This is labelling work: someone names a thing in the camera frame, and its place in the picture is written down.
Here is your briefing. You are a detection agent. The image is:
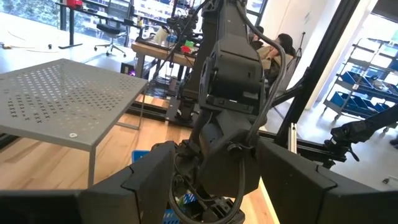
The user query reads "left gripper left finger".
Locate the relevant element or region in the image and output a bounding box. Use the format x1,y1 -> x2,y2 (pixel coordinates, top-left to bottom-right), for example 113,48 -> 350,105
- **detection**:
79,141 -> 177,224

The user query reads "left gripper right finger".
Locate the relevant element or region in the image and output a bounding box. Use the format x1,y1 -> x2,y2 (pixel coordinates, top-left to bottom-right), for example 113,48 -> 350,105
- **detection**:
257,138 -> 398,224

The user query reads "blue plastic basket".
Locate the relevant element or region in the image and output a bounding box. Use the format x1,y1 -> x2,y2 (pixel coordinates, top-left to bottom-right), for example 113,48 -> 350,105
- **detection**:
131,149 -> 198,224

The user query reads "black rolling office chair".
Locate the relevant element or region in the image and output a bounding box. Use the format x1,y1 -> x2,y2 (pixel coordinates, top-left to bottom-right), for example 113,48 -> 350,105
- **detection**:
94,0 -> 135,58

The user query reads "black mechanical device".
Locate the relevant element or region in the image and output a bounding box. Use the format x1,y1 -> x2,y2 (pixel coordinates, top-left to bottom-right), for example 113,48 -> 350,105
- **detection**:
323,105 -> 398,169

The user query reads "person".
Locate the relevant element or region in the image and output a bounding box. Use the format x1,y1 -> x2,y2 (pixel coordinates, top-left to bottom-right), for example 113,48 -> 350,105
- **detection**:
248,26 -> 297,86

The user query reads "blue bin storage rack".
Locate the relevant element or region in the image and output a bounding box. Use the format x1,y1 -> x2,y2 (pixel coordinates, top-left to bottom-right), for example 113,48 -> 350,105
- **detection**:
322,37 -> 398,123

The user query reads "grey perforated metal shelf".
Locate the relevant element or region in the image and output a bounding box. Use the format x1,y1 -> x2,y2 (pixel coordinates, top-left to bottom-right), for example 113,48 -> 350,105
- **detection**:
0,58 -> 149,188

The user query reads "wooden top workbench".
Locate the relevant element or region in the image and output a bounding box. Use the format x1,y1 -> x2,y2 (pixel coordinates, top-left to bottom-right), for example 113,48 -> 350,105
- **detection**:
130,41 -> 197,79

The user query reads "silver frame bracket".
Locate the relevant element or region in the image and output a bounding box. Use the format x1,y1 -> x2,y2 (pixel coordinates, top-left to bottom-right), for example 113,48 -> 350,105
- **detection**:
287,122 -> 298,154

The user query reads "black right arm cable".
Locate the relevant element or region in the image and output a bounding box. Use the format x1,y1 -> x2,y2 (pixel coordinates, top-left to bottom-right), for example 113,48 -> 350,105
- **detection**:
234,0 -> 287,147

